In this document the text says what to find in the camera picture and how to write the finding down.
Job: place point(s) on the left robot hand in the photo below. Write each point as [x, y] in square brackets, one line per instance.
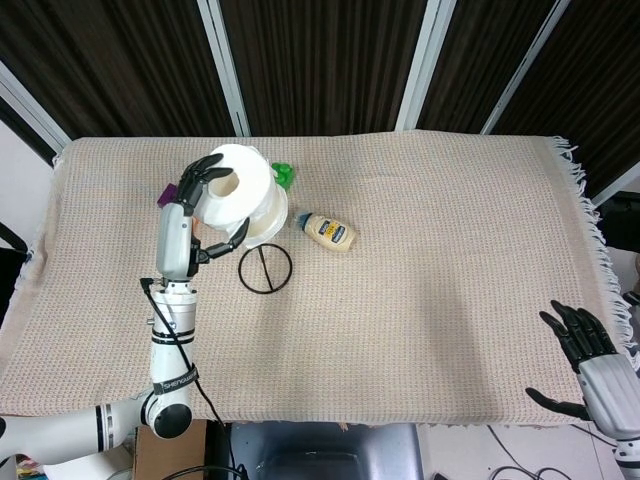
[172, 240]

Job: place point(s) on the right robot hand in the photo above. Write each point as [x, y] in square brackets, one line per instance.
[607, 390]

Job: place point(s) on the white paper towel roll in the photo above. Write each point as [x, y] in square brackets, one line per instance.
[252, 192]

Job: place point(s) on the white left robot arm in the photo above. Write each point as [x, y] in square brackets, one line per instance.
[172, 345]

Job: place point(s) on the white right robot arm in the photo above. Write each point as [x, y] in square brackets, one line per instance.
[629, 460]

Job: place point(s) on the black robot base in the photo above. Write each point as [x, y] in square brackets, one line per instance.
[325, 452]

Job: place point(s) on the purple toy building block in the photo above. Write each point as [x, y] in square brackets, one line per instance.
[166, 196]

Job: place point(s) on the green toy building block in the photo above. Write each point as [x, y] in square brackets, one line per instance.
[284, 174]

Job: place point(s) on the mayonnaise squeeze bottle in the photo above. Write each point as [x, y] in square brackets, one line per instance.
[330, 234]

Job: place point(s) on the black equipment piece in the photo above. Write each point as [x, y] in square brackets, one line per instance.
[625, 220]
[10, 265]

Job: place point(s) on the brown cardboard box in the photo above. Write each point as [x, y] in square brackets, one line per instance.
[167, 455]

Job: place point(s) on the beige waffle-weave tablecloth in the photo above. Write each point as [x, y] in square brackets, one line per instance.
[380, 310]

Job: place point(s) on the dark brown pleated curtain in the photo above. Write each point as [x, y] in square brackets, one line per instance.
[325, 60]

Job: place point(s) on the white frame post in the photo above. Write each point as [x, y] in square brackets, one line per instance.
[525, 70]
[422, 65]
[225, 70]
[35, 112]

